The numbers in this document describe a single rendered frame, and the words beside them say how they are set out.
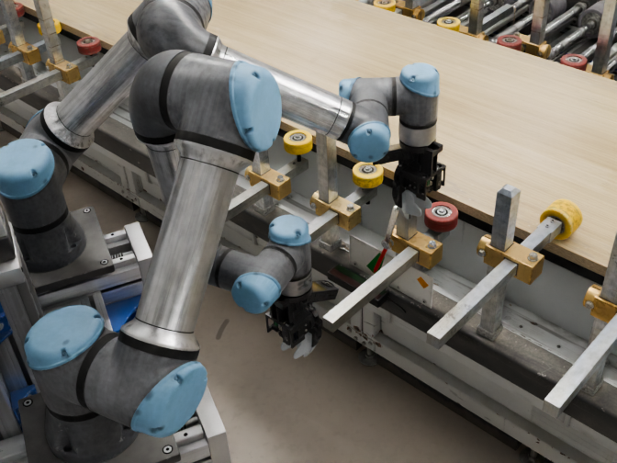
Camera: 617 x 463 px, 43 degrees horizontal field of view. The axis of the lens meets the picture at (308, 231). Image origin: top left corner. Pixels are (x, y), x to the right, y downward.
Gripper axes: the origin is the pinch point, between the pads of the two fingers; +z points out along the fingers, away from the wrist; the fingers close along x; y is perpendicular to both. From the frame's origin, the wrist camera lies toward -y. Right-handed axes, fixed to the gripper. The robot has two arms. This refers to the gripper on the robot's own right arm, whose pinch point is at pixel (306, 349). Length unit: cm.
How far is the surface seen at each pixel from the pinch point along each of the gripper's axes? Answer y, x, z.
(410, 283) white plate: -37.6, -0.3, 8.0
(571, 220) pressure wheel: -57, 28, -14
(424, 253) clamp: -37.6, 3.2, -3.8
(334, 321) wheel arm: -7.6, 1.5, -3.3
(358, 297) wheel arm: -16.7, 0.6, -3.4
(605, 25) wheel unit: -147, -9, -17
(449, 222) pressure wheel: -46.7, 3.5, -7.4
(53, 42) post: -40, -152, -11
